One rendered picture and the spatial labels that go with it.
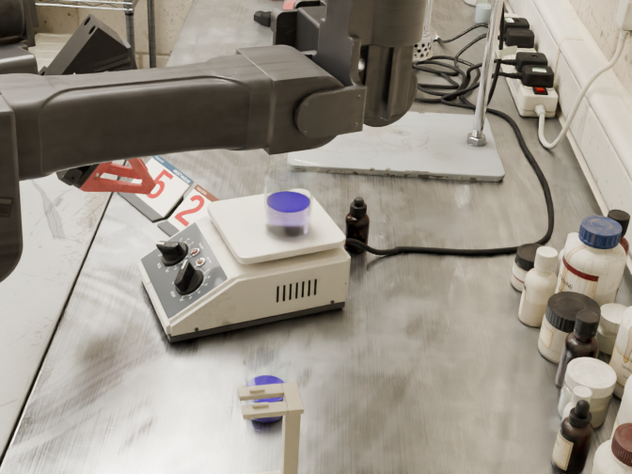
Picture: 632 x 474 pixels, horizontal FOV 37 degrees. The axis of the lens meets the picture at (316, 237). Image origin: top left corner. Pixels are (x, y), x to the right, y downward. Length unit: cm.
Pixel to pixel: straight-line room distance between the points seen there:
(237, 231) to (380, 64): 33
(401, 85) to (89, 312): 46
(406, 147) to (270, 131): 71
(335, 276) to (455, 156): 41
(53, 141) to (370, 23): 24
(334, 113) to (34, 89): 21
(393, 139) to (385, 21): 69
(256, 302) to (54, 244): 29
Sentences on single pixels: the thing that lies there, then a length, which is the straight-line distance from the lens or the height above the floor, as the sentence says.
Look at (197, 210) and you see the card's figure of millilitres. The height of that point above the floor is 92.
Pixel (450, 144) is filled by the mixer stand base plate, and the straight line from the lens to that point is 140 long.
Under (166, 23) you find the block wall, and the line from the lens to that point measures 352.
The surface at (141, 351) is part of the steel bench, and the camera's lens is 98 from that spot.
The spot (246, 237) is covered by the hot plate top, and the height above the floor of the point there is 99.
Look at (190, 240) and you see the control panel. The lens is 104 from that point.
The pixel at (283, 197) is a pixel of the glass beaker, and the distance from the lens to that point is 96.
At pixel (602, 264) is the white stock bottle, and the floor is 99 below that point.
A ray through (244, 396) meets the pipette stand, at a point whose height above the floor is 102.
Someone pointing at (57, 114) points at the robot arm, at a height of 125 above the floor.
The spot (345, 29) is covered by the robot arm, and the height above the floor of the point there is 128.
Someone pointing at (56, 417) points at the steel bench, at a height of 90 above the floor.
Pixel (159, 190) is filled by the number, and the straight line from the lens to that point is 122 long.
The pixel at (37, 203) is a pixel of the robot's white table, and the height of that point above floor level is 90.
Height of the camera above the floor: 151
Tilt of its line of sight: 32 degrees down
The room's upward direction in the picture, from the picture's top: 3 degrees clockwise
